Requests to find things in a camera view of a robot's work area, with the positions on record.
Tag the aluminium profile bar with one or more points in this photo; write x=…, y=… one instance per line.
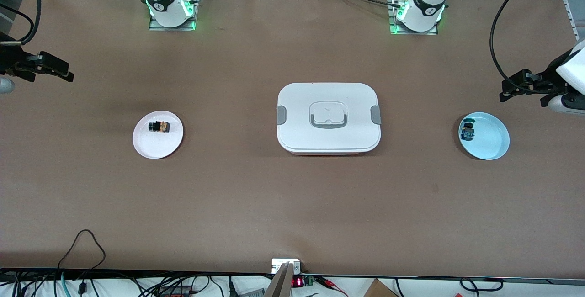
x=281, y=283

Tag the perforated metal strip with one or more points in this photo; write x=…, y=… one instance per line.
x=570, y=18

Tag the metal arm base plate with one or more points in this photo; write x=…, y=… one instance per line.
x=195, y=13
x=413, y=33

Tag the orange push button switch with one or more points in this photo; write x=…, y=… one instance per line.
x=160, y=127

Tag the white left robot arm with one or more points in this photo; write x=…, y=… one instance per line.
x=425, y=9

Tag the red digit display module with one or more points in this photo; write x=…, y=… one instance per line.
x=298, y=282

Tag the pink round plate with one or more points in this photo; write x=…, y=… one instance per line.
x=157, y=146

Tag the small silver bracket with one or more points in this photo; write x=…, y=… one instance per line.
x=276, y=264

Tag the light blue round plate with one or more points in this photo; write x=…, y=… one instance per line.
x=491, y=137

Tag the brown cardboard piece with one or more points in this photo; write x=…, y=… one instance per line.
x=379, y=290

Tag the red clip lead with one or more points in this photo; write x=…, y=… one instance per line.
x=327, y=281

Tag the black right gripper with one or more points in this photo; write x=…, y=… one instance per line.
x=10, y=61

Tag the green blue push button switch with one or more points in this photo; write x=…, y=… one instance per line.
x=468, y=132

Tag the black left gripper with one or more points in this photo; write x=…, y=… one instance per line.
x=546, y=82

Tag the white lunch box grey clips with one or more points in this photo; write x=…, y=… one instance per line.
x=301, y=128

